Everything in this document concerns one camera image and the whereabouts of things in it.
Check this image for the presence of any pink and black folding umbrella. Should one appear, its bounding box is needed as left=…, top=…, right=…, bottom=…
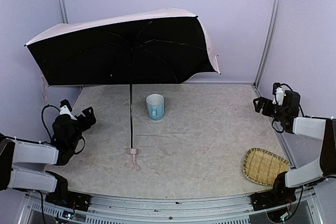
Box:
left=24, top=7, right=223, bottom=172

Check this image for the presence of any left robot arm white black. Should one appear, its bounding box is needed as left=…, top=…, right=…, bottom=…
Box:
left=1, top=105, right=96, bottom=199

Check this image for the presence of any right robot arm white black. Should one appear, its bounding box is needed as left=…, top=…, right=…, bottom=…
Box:
left=253, top=87, right=335, bottom=202

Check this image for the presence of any woven bamboo tray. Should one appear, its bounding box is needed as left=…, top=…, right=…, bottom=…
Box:
left=243, top=147, right=290, bottom=186

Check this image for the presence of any light blue ceramic mug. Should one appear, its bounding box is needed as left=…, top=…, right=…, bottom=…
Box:
left=146, top=94, right=164, bottom=121

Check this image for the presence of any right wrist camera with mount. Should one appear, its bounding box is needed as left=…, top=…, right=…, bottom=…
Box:
left=272, top=82, right=284, bottom=106

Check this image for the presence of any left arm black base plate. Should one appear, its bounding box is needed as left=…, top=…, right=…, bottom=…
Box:
left=45, top=191, right=91, bottom=212

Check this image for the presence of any aluminium front rail frame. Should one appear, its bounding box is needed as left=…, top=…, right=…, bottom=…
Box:
left=14, top=188, right=326, bottom=223

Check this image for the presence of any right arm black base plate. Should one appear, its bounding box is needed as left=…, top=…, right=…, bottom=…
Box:
left=251, top=190, right=296, bottom=211

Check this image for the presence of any right aluminium corner post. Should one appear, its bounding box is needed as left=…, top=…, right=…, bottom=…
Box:
left=254, top=0, right=281, bottom=89

